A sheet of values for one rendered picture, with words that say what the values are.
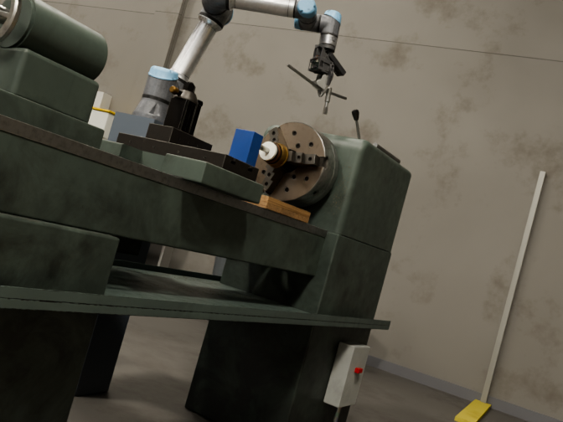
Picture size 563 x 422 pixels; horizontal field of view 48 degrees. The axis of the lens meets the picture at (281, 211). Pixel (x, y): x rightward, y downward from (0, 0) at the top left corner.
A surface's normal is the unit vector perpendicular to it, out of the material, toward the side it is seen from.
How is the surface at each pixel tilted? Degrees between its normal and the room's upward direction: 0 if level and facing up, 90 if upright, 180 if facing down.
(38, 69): 90
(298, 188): 90
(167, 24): 90
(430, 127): 90
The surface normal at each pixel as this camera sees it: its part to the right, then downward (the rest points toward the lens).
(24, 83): 0.83, 0.21
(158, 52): -0.40, -0.15
